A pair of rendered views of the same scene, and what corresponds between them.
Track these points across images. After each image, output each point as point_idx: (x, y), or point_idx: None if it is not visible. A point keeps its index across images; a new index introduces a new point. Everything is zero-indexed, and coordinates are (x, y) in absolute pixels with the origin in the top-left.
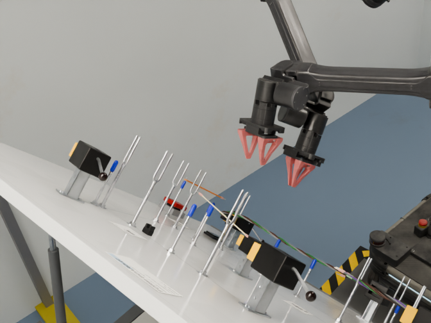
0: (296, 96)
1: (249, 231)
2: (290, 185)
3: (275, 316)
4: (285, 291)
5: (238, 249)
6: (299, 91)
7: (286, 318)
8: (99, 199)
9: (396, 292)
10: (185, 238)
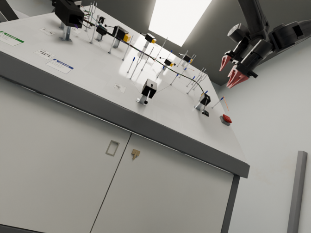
0: (231, 30)
1: (201, 100)
2: (228, 87)
3: (143, 48)
4: (158, 75)
5: (202, 119)
6: (233, 27)
7: (143, 50)
8: (190, 76)
9: (140, 60)
10: (184, 82)
